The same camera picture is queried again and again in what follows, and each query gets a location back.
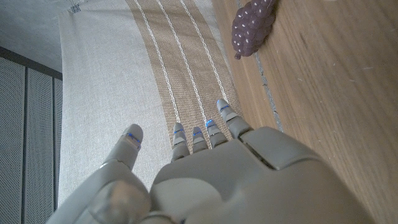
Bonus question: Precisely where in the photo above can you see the purple toy grapes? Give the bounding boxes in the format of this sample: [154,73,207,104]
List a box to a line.
[231,0,277,60]

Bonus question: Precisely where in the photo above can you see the beige striped backdrop cloth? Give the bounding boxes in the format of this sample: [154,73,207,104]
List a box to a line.
[58,0,246,206]

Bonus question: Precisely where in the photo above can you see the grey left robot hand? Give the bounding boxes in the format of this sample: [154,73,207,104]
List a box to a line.
[46,98,377,224]

